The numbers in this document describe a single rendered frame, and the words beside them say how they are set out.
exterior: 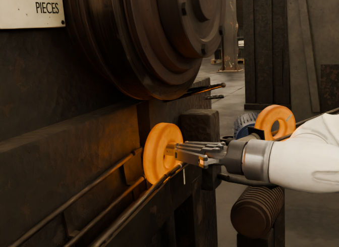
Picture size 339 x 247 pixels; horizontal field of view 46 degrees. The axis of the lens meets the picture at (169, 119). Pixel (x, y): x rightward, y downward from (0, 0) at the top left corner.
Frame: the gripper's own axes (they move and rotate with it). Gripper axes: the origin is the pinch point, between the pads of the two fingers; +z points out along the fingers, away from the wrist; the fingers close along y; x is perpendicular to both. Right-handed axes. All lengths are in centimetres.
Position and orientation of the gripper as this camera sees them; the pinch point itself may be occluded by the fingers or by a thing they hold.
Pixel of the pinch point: (164, 148)
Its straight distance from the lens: 97.1
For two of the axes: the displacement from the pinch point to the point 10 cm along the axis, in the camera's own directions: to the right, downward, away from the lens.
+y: 4.5, -2.2, 8.7
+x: -0.2, -9.7, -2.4
